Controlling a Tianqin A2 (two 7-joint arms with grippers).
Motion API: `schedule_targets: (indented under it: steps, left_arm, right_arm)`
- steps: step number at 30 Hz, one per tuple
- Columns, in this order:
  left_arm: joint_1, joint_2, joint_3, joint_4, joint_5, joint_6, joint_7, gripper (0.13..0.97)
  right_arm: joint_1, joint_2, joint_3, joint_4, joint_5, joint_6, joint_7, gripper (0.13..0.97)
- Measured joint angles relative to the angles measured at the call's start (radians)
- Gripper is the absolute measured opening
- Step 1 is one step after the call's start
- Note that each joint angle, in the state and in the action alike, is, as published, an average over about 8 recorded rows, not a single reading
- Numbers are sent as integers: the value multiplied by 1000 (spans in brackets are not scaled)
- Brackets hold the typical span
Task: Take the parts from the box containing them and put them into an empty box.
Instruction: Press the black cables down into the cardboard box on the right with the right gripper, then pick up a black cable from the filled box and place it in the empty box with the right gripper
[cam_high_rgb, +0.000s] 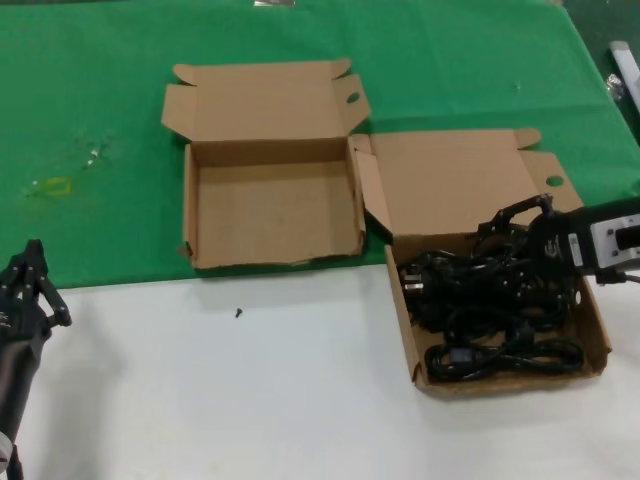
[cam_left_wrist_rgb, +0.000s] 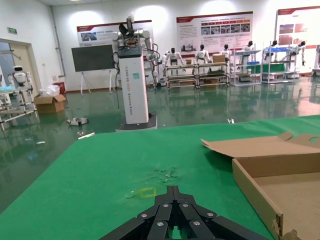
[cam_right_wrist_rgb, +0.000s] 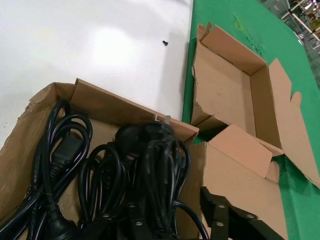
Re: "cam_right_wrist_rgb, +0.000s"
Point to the empty open cardboard box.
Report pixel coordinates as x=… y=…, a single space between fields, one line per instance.
x=225 y=82

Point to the clear plastic wrapper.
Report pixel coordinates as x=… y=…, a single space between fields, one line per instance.
x=255 y=45

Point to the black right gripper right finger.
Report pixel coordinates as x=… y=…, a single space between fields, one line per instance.
x=225 y=225

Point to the torn open cardboard box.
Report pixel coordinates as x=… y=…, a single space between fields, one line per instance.
x=237 y=180

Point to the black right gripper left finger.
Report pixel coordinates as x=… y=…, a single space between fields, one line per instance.
x=135 y=220

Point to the small black screw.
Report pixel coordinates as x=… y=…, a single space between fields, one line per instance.
x=165 y=43

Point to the green table cloth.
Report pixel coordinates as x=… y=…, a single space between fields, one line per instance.
x=275 y=30

